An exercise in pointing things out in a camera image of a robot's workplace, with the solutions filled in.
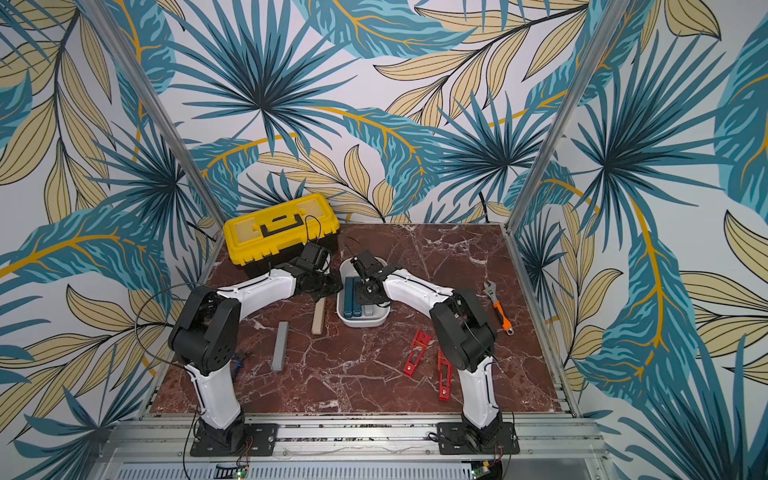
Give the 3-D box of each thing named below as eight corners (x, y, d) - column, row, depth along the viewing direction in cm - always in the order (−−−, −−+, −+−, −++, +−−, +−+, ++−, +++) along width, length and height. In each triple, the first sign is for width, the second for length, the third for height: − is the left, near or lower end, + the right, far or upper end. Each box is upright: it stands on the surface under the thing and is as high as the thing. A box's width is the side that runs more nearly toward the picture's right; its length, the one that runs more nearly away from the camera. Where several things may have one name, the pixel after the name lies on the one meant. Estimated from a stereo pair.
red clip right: (437, 400, 82) (438, 397, 80) (437, 351, 90) (438, 348, 88) (450, 401, 82) (452, 399, 80) (449, 352, 90) (451, 349, 88)
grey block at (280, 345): (274, 371, 86) (271, 367, 83) (281, 326, 95) (278, 321, 92) (282, 371, 86) (279, 367, 83) (289, 326, 95) (286, 321, 92)
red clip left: (396, 369, 87) (396, 367, 85) (417, 331, 94) (418, 328, 93) (411, 378, 85) (411, 375, 84) (431, 338, 93) (432, 335, 91)
